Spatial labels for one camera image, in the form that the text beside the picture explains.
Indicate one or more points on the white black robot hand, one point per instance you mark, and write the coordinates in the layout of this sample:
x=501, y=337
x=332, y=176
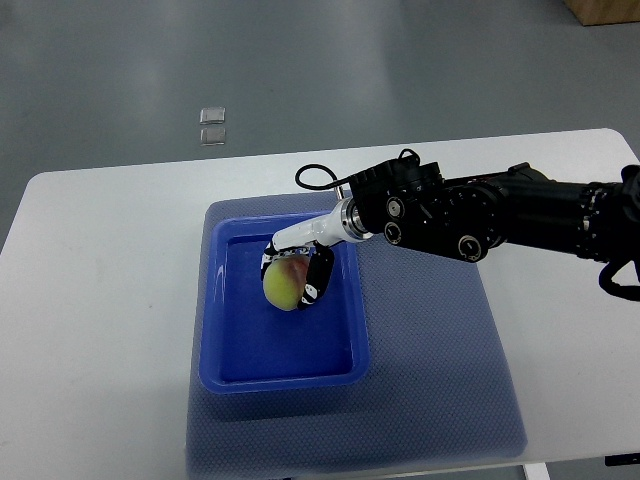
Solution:
x=315, y=239

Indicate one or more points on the green red peach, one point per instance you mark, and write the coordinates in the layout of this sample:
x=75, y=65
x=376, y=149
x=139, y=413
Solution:
x=284, y=282

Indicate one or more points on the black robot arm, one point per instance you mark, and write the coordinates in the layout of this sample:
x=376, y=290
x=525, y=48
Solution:
x=414, y=207

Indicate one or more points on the lower floor metal plate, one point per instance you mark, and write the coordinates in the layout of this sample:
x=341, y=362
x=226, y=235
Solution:
x=213, y=136

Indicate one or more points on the floor metal plate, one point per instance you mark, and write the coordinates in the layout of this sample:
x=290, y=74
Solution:
x=213, y=136
x=212, y=115

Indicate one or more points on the upper floor metal plate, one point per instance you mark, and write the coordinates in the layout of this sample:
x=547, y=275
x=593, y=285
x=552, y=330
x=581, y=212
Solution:
x=212, y=115

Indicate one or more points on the blue plastic tray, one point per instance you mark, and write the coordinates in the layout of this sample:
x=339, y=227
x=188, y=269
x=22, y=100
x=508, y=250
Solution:
x=249, y=346

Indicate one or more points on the grey blue mesh mat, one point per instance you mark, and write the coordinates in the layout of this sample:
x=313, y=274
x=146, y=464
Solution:
x=438, y=389

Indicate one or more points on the white table leg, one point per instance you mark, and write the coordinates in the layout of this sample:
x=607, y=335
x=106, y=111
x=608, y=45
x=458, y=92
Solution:
x=536, y=471

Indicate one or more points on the brown cardboard box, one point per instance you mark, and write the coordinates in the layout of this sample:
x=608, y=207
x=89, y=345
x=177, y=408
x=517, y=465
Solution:
x=604, y=12

